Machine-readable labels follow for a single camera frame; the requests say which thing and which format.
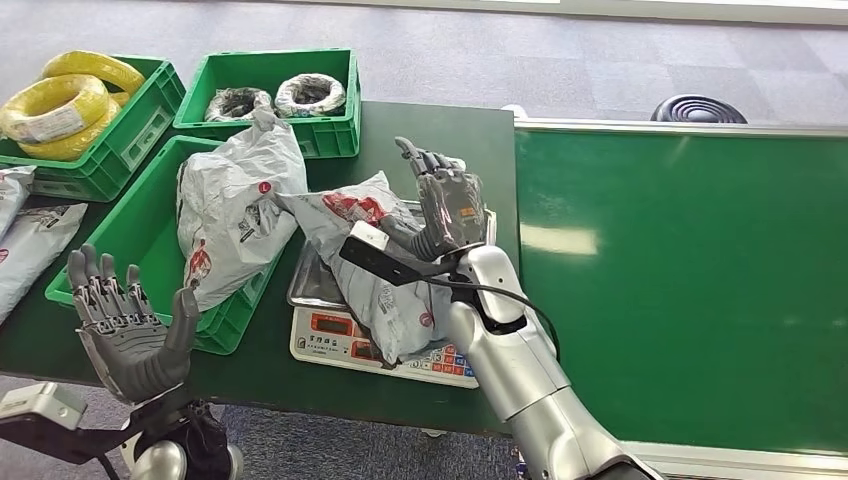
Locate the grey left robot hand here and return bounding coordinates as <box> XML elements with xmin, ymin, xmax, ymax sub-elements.
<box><xmin>66</xmin><ymin>243</ymin><xmax>202</xmax><ymax>406</ymax></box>

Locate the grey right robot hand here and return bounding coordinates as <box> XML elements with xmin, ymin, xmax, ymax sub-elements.
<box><xmin>380</xmin><ymin>136</ymin><xmax>489</xmax><ymax>261</ymax></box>

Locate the grey poly mailer red print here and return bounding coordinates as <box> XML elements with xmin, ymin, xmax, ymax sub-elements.
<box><xmin>274</xmin><ymin>170</ymin><xmax>466</xmax><ymax>368</ymax></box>

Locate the white crinkled poly mailer package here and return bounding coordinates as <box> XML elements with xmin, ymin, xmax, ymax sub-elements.
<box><xmin>175</xmin><ymin>107</ymin><xmax>310</xmax><ymax>313</ymax></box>

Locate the flat grey poly mailer package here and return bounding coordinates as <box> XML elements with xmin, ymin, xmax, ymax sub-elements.
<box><xmin>0</xmin><ymin>202</ymin><xmax>89</xmax><ymax>326</ymax></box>

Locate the small grey poly mailer package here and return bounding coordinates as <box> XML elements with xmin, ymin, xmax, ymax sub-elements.
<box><xmin>0</xmin><ymin>165</ymin><xmax>38</xmax><ymax>242</ymax></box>

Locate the green conveyor belt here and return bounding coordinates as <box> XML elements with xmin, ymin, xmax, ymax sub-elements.
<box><xmin>513</xmin><ymin>117</ymin><xmax>848</xmax><ymax>480</ymax></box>

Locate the large green plastic crate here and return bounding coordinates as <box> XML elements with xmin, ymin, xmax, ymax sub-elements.
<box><xmin>44</xmin><ymin>135</ymin><xmax>287</xmax><ymax>357</ymax></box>

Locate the white electronic scale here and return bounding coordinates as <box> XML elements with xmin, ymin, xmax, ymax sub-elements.
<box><xmin>288</xmin><ymin>304</ymin><xmax>482</xmax><ymax>391</ymax></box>

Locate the green crate with yellow coils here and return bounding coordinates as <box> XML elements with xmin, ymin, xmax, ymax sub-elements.
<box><xmin>0</xmin><ymin>54</ymin><xmax>188</xmax><ymax>204</ymax></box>

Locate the green crate with grey coils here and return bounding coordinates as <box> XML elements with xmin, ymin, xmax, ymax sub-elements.
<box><xmin>172</xmin><ymin>47</ymin><xmax>363</xmax><ymax>161</ymax></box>

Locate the black round ribbed disc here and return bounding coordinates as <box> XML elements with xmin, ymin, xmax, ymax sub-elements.
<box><xmin>649</xmin><ymin>93</ymin><xmax>749</xmax><ymax>125</ymax></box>

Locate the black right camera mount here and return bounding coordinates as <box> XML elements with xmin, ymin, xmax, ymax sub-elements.
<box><xmin>338</xmin><ymin>236</ymin><xmax>460</xmax><ymax>288</ymax></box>

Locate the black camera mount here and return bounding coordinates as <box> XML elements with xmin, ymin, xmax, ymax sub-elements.
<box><xmin>338</xmin><ymin>236</ymin><xmax>460</xmax><ymax>288</ymax></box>
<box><xmin>0</xmin><ymin>390</ymin><xmax>195</xmax><ymax>466</ymax></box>

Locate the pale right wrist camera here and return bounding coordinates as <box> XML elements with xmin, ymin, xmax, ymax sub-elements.
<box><xmin>348</xmin><ymin>220</ymin><xmax>391</xmax><ymax>253</ymax></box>

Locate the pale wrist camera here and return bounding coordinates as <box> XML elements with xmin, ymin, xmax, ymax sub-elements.
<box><xmin>348</xmin><ymin>220</ymin><xmax>391</xmax><ymax>253</ymax></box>
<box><xmin>0</xmin><ymin>382</ymin><xmax>88</xmax><ymax>431</ymax></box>

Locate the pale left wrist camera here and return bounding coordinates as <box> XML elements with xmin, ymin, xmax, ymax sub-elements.
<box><xmin>0</xmin><ymin>382</ymin><xmax>88</xmax><ymax>431</ymax></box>

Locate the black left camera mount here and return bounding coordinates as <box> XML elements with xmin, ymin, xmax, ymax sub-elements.
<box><xmin>0</xmin><ymin>390</ymin><xmax>195</xmax><ymax>466</ymax></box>

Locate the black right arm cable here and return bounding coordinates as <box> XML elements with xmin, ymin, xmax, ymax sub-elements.
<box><xmin>423</xmin><ymin>274</ymin><xmax>563</xmax><ymax>364</ymax></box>

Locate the dark grey wrapped cable coil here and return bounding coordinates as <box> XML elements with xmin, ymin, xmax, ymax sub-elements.
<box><xmin>203</xmin><ymin>86</ymin><xmax>275</xmax><ymax>125</ymax></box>

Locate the yellow cable coil white label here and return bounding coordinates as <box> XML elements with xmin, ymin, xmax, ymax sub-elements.
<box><xmin>0</xmin><ymin>74</ymin><xmax>113</xmax><ymax>146</ymax></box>

